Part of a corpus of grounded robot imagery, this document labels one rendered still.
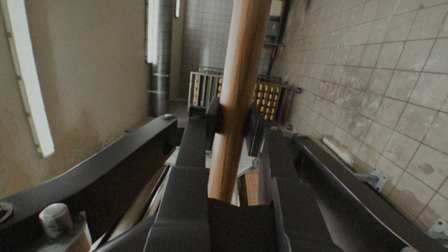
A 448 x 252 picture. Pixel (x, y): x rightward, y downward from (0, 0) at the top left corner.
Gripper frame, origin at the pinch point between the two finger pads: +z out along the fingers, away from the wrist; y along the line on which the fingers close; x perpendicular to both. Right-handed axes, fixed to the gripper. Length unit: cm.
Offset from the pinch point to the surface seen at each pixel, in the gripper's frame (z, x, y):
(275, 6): 426, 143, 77
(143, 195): 100, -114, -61
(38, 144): 86, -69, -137
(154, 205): 92, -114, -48
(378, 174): 87, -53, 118
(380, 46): 134, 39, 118
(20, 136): 78, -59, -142
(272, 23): 427, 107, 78
